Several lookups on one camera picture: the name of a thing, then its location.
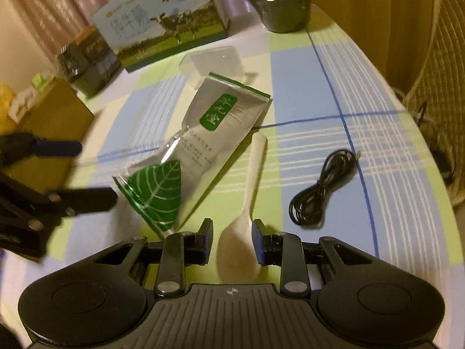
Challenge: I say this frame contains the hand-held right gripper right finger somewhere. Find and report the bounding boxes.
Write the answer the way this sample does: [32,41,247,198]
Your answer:
[251,219,364,298]

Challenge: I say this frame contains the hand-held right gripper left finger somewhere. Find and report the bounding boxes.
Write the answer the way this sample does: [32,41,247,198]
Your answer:
[94,218,215,298]

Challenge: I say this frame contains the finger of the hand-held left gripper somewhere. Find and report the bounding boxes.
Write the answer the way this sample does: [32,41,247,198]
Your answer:
[0,133,83,170]
[0,171,119,261]

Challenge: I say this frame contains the white plastic spoon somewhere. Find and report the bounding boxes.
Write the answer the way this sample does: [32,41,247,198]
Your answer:
[217,133,268,285]

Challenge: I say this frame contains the brown cardboard box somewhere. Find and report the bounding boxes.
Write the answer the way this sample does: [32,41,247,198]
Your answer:
[0,79,96,195]

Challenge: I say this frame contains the silver pouch with green leaf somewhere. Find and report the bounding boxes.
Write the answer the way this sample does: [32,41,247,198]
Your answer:
[111,72,273,241]

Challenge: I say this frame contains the desktop with checked tablecloth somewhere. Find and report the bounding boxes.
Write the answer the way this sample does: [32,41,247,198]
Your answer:
[25,0,457,286]

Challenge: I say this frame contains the white cardboard insert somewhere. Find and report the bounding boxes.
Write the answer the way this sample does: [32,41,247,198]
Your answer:
[8,92,41,121]

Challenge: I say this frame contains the yellow bag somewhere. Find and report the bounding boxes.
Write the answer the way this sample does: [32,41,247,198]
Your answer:
[0,83,18,136]

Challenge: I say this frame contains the small green boxes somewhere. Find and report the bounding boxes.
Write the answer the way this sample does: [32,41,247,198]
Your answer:
[32,74,56,94]

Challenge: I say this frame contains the dark rectangular gift box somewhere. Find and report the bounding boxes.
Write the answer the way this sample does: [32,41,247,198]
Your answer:
[56,30,123,98]

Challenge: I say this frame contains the blue milk carton gift box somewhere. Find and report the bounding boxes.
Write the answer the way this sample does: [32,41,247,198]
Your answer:
[90,0,232,72]

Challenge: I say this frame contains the clear plastic container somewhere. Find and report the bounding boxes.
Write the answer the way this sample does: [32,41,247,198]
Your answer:
[179,46,246,88]

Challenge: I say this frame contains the dark round gift container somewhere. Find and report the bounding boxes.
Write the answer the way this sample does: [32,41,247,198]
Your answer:
[246,0,314,33]

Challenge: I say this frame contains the wooden wardrobe door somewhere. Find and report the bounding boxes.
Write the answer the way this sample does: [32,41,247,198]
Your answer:
[309,0,434,90]

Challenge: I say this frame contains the chair with quilted cover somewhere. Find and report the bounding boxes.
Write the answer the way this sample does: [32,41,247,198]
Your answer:
[403,0,465,206]

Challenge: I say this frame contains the black coiled cable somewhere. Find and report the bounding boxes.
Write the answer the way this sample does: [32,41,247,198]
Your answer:
[288,148,363,230]

